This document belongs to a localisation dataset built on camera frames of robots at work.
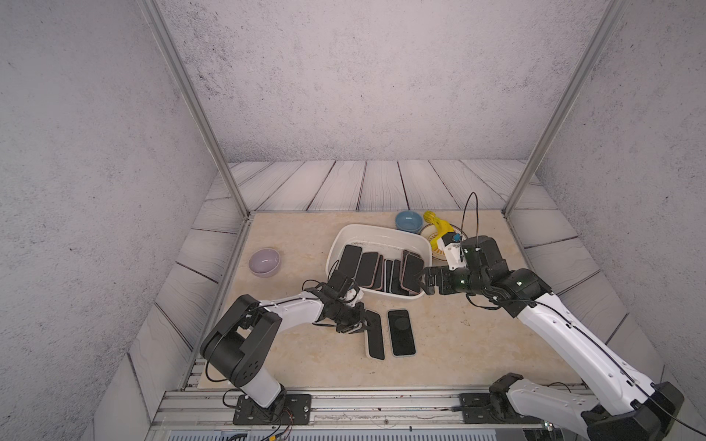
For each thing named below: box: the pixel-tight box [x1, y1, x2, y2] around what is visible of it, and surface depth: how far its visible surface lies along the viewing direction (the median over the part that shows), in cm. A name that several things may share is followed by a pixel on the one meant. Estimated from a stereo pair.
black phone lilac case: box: [354, 251, 380, 289], surface depth 103 cm
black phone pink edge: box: [383, 259, 402, 294], surface depth 99 cm
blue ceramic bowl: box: [395, 210, 423, 233], surface depth 117 cm
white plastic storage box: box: [325, 223, 433, 298], surface depth 106 cm
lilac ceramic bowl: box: [248, 248, 282, 278], surface depth 102 cm
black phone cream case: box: [364, 308, 386, 362], surface depth 86 cm
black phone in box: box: [338, 244, 363, 280], surface depth 107 cm
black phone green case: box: [387, 308, 417, 358], surface depth 88 cm
